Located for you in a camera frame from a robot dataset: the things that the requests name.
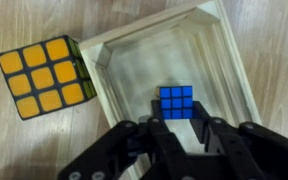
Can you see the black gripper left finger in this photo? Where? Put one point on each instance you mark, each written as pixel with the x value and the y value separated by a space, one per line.
pixel 156 111

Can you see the small Rubik's cube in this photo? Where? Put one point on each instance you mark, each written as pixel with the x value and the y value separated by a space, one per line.
pixel 176 101

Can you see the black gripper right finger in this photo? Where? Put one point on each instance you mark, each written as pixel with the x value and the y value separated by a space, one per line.
pixel 200 123

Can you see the light wooden crate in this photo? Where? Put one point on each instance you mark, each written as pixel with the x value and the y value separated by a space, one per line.
pixel 217 66

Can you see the medium black Rubik's cube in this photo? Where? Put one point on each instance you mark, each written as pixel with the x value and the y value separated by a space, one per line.
pixel 42 78

